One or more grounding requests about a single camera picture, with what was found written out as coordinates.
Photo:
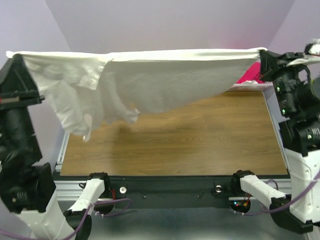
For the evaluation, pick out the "magenta t shirt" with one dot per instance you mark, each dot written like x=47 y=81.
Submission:
x=252 y=74

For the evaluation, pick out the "white t shirt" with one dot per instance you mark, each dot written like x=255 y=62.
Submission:
x=86 y=90

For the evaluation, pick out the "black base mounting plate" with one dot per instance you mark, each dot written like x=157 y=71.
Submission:
x=175 y=192

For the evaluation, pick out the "white plastic laundry basket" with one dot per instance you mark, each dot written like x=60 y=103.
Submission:
x=249 y=87

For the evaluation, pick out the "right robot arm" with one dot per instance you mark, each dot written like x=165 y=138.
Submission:
x=299 y=104

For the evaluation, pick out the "aluminium table rail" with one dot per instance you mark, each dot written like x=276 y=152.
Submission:
x=276 y=118
x=62 y=152

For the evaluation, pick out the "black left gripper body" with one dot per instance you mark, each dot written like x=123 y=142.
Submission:
x=16 y=94

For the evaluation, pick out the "aluminium right table rail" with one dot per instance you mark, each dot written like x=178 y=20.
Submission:
x=276 y=118

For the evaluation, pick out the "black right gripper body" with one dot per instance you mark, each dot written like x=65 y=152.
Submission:
x=285 y=77

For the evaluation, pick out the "aluminium left table rail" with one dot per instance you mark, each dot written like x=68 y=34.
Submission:
x=62 y=152

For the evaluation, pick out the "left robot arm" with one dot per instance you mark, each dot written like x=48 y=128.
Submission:
x=27 y=189

